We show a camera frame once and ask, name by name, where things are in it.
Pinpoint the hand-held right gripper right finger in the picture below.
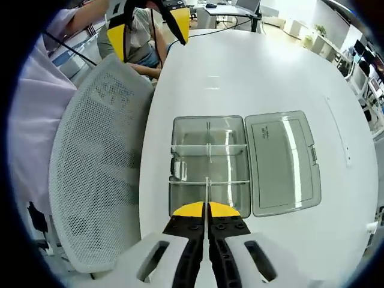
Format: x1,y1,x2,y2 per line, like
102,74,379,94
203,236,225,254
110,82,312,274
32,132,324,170
208,201,316,288

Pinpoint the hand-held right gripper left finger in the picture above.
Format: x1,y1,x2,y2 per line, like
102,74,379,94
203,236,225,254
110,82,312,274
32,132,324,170
98,201,206,288

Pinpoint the clear plastic divider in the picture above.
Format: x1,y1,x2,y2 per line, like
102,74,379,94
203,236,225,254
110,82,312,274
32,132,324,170
170,144,249,151
168,179,251,186
205,176,212,262

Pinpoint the transparent grey dual guide fixture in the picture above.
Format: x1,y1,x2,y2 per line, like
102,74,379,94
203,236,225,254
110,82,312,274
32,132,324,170
168,110,323,220

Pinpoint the person in white shirt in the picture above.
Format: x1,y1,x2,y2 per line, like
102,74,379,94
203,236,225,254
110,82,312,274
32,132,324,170
7,8,106,217

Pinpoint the white mesh chair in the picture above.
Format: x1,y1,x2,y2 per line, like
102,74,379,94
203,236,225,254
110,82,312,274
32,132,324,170
47,53,155,274

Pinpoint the black table cable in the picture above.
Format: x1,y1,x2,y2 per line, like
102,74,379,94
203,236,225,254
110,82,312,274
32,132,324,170
166,14,262,49

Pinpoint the thin black cable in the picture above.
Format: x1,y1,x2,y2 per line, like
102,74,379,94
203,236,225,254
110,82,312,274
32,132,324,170
44,31,98,67

